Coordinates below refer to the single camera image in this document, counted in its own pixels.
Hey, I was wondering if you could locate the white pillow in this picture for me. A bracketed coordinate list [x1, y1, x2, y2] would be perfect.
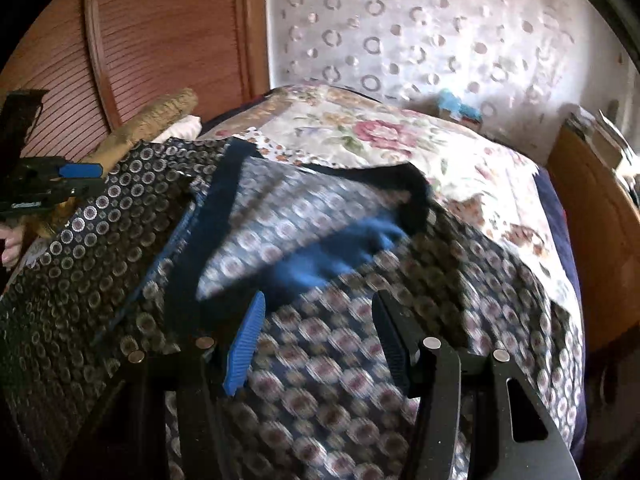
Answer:
[149, 115, 202, 144]

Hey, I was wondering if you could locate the wooden headboard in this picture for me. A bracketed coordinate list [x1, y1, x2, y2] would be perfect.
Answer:
[0, 0, 272, 171]

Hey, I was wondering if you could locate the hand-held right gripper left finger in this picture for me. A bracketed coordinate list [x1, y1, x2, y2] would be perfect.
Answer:
[65, 291, 266, 480]

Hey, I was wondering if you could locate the person's left hand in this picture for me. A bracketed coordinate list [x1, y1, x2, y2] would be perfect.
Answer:
[0, 225, 27, 269]

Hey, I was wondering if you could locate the wooden nightstand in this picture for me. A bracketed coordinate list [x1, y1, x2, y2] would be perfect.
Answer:
[546, 125, 640, 356]

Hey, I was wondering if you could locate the stack of papers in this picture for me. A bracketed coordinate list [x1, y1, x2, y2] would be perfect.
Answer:
[565, 102, 640, 173]

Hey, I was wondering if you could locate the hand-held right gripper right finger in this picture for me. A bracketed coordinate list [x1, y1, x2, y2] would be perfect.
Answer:
[372, 290, 582, 480]

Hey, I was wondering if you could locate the small blue object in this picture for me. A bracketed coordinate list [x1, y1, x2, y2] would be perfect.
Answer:
[434, 89, 484, 124]

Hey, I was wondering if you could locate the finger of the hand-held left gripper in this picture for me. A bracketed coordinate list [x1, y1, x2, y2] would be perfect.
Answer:
[0, 89, 51, 160]
[0, 157, 104, 217]

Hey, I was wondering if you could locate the floral patchwork quilt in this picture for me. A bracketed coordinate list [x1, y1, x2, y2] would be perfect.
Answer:
[197, 84, 583, 311]

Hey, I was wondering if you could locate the gold embroidered pillow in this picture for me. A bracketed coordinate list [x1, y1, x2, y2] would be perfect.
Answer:
[35, 87, 200, 238]

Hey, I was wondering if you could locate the navy medallion print garment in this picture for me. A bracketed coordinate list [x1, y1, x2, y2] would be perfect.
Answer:
[0, 135, 586, 480]

